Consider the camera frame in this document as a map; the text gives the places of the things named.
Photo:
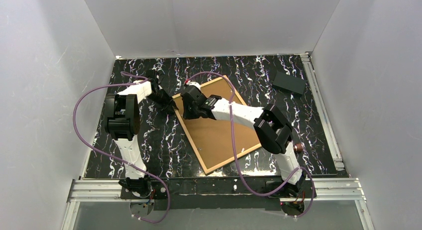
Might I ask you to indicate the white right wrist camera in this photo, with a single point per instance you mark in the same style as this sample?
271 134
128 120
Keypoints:
189 82

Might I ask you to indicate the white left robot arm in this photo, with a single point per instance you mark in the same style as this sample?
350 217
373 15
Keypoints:
123 120

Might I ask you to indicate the black rectangular box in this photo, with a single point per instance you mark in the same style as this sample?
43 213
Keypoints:
289 83

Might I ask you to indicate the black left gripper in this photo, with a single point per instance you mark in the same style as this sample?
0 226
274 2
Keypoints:
165 100

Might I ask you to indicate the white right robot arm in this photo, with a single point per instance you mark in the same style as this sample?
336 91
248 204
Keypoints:
271 126

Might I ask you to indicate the aluminium rail frame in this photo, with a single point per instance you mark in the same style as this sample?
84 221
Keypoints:
95 201

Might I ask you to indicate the green wooden photo frame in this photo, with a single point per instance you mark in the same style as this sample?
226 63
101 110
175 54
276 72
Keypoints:
211 139

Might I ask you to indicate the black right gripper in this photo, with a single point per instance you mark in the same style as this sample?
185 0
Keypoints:
190 107

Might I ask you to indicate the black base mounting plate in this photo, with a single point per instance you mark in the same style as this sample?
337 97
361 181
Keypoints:
210 193

